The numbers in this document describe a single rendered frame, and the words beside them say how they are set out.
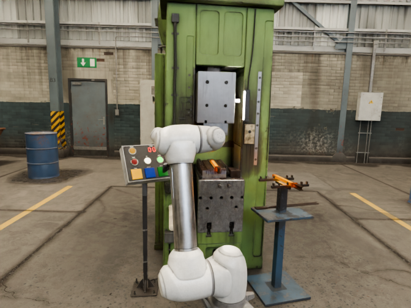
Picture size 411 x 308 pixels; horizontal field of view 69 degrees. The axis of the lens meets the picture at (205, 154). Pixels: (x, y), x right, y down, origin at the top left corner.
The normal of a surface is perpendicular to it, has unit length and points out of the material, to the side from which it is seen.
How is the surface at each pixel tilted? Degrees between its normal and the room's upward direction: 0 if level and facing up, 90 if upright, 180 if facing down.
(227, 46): 90
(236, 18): 90
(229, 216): 90
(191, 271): 71
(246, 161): 90
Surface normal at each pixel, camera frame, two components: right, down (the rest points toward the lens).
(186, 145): 0.35, -0.02
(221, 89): 0.12, 0.16
